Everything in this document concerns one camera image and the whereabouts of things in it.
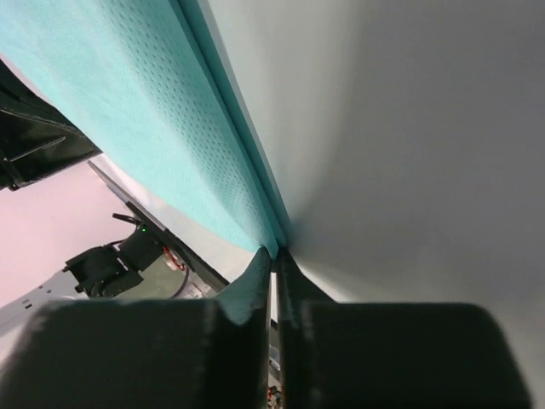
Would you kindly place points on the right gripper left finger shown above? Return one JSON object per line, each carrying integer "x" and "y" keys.
{"x": 180, "y": 353}

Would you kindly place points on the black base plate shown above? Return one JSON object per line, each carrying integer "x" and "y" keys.
{"x": 180, "y": 271}

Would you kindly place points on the mint green t shirt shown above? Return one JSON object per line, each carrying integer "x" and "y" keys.
{"x": 131, "y": 77}

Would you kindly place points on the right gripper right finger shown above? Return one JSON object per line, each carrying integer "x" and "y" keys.
{"x": 390, "y": 354}

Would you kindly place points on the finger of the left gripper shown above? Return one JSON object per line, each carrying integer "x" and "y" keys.
{"x": 37, "y": 141}

